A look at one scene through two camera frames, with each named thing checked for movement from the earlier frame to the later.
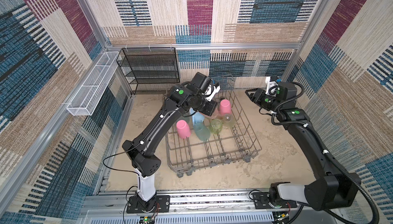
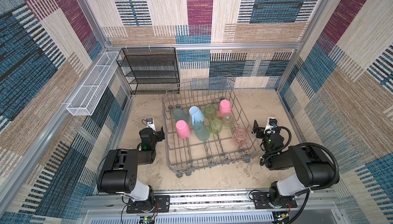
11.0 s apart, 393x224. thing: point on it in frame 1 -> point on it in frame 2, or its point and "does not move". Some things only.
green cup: [216, 126] does not move
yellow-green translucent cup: [228, 121] does not move
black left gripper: [212, 106] -> [158, 136]
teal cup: [201, 131] does not move
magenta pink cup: [183, 129] does not move
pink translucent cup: [215, 115] -> [239, 137]
